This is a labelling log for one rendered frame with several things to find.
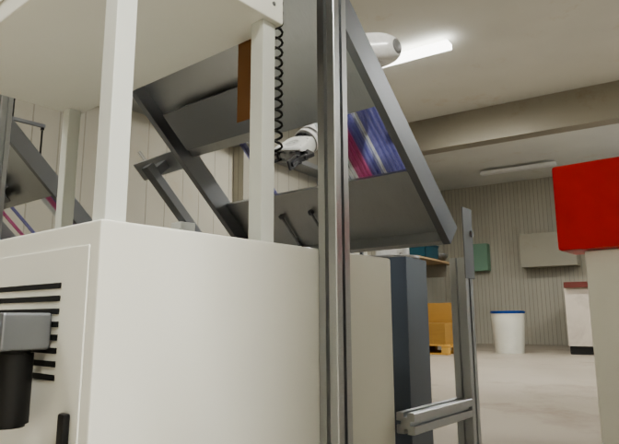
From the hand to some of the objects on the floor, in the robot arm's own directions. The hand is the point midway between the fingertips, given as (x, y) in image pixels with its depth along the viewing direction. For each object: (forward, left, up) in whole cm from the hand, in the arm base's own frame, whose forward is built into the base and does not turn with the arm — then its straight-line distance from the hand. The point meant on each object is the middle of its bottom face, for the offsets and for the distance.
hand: (277, 164), depth 168 cm
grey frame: (+17, +12, -94) cm, 97 cm away
